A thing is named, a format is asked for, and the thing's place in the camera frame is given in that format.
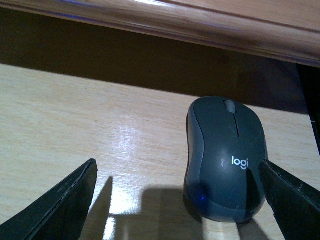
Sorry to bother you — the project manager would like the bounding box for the wooden desk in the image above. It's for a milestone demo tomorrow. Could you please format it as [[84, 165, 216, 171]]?
[[0, 0, 320, 67]]

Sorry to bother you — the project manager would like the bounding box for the grey Logitech mouse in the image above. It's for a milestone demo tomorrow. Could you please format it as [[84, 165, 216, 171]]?
[[185, 96, 268, 223]]

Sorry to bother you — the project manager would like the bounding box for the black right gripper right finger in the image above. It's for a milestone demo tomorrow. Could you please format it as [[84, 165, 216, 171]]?
[[258, 159, 320, 240]]

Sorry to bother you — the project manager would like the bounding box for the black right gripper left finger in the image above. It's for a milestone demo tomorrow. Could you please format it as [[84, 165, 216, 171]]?
[[0, 159, 98, 240]]

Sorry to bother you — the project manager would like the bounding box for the wooden keyboard tray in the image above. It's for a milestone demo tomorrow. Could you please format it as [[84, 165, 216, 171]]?
[[0, 64, 283, 240]]

